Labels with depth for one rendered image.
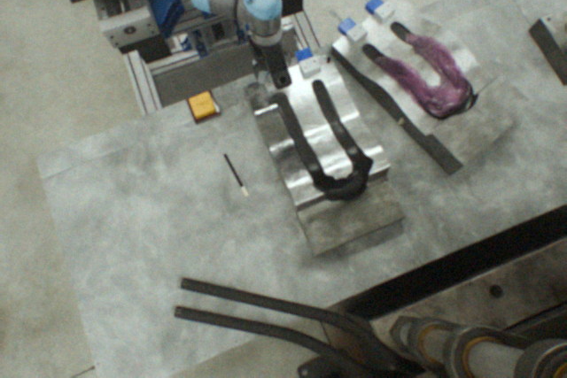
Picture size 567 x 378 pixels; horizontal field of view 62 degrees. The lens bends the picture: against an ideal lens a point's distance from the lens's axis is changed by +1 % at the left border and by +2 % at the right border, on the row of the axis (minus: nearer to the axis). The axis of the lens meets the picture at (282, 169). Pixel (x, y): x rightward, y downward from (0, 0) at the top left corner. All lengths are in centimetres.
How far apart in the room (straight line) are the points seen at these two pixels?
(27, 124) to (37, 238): 56
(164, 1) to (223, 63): 72
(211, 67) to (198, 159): 84
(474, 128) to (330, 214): 44
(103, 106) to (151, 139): 104
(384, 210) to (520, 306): 43
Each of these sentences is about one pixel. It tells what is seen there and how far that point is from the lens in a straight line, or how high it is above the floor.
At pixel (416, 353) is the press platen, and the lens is 106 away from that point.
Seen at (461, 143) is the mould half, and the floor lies 91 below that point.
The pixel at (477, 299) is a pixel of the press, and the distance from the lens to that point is 137.
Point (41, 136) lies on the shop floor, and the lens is 249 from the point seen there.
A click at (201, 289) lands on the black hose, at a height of 84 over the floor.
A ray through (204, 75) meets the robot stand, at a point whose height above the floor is 21.
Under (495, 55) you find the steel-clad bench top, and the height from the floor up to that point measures 80.
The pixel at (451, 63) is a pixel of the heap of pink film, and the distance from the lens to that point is 138.
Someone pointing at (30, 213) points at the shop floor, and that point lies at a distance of 241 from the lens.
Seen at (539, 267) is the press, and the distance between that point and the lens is 144.
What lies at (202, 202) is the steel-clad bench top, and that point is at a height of 80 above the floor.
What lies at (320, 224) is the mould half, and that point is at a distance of 122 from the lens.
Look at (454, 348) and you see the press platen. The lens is 82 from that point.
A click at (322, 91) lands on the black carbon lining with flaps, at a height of 88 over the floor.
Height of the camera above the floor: 207
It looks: 75 degrees down
